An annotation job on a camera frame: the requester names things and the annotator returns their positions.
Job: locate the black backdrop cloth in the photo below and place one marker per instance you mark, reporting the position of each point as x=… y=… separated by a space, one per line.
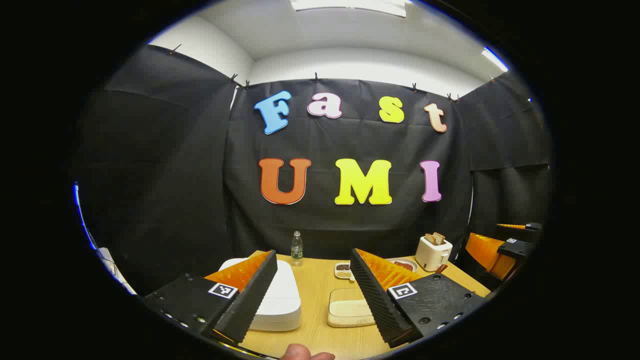
x=175 y=175

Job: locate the white divided grain dish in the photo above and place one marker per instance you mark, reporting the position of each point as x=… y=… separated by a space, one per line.
x=343 y=270

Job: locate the clear rice container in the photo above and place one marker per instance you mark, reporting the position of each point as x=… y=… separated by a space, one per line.
x=345 y=307

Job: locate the white rice cooker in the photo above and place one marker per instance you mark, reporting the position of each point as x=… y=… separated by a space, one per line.
x=285 y=300

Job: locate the clear plastic water bottle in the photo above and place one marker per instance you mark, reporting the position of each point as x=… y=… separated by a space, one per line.
x=297 y=248

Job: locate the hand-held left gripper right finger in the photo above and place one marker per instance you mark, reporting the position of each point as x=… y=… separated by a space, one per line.
x=375 y=300

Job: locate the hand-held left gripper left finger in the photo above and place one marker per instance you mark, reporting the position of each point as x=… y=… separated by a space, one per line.
x=250 y=300

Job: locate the long ceiling light panel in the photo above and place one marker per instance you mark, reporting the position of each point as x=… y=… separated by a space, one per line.
x=350 y=6

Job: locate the toast bread slice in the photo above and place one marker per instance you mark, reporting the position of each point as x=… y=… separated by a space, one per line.
x=440 y=237
x=430 y=239

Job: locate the round sausage plate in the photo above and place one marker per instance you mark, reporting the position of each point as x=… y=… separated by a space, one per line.
x=406 y=265

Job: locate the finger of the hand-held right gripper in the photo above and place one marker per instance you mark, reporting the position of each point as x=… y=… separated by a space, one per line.
x=530 y=232
x=520 y=250

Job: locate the white side desk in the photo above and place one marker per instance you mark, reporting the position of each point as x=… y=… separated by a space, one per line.
x=112 y=267

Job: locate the white toaster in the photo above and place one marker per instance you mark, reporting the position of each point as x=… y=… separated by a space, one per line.
x=432 y=255

